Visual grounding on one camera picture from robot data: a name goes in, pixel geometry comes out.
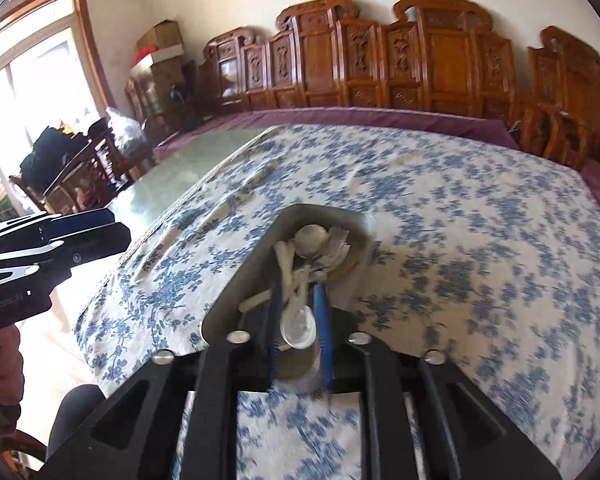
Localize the white ceramic spoon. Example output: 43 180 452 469
279 260 317 350

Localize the white flat box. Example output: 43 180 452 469
130 45 186 69

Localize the dark wooden chair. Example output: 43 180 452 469
87 120 156 181
10 150 116 211

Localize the grey metal tray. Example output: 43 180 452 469
200 203 376 381

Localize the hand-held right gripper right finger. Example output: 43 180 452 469
314 282 563 480

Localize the white plastic bag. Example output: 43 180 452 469
105 107 146 156

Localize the white plastic spoon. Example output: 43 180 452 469
237 241 301 313

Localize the blue floral tablecloth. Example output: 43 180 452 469
72 122 600 480

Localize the metal spoon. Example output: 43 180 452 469
292 225 331 261

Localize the metal fork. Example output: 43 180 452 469
329 227 353 261

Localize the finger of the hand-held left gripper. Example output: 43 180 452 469
0 208 117 244
0 222 132 291

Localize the dark display cabinet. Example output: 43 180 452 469
125 60 201 131

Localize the brown cardboard box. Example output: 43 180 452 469
136 20 183 53

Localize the carved wooden sofa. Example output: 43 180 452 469
197 0 518 121

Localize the wooden framed window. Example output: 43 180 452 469
0 0 116 221

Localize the purple sofa cushion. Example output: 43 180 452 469
152 107 521 161

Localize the person's leg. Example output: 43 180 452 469
45 384 113 466

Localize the dark clothes pile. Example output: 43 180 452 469
20 127 88 186

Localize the carved wooden armchair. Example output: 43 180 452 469
517 25 600 171

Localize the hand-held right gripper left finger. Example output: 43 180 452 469
40 282 283 480

